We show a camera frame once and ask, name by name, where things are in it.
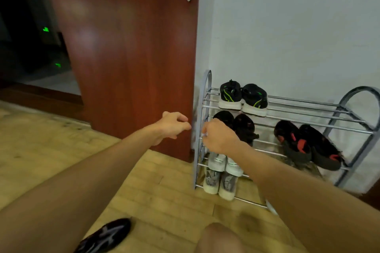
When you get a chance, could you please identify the person's right hand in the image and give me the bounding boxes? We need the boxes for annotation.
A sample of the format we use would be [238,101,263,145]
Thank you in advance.
[201,118,242,156]

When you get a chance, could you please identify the person's left hand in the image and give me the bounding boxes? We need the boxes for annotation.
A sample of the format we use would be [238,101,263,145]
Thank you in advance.
[151,111,192,146]

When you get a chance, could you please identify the person's right forearm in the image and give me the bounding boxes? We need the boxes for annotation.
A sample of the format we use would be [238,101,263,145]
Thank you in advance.
[235,140,380,253]

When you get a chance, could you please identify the person's left forearm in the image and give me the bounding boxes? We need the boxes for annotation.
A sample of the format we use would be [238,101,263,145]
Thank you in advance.
[0,122,162,253]

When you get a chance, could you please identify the white sneaker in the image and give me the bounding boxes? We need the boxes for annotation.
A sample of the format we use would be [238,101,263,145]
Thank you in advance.
[225,156,245,177]
[207,152,228,173]

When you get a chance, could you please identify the black sandal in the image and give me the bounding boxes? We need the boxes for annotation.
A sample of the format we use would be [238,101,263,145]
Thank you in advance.
[213,110,235,130]
[233,114,260,147]

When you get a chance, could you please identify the grey patterned white-soled sneaker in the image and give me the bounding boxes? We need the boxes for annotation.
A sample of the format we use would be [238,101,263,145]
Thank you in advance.
[203,169,221,195]
[218,172,238,202]

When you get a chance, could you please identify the black sneaker with green stripes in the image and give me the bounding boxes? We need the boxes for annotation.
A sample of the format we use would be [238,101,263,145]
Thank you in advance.
[219,80,243,111]
[241,83,269,118]

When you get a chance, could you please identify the black shoe with red accents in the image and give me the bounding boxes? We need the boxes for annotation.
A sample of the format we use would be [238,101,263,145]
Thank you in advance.
[273,120,312,164]
[299,124,344,172]

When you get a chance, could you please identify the red-brown wooden door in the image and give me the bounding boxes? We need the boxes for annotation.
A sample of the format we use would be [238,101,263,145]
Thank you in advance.
[33,0,200,163]

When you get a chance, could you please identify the person's leg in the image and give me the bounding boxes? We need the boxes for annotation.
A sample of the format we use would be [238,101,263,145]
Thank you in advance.
[197,222,241,253]

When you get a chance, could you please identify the person's black patterned shoe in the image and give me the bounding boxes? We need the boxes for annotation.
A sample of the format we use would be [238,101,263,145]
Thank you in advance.
[73,217,132,253]

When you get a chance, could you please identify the dark wooden door threshold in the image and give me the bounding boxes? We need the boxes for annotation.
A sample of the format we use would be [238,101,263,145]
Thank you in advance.
[0,82,90,123]

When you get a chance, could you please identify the grey metal shoe rack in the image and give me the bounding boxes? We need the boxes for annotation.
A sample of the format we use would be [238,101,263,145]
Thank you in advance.
[192,70,380,211]

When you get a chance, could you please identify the dark brown furniture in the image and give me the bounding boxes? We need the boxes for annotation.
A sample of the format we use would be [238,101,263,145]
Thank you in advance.
[360,187,380,212]

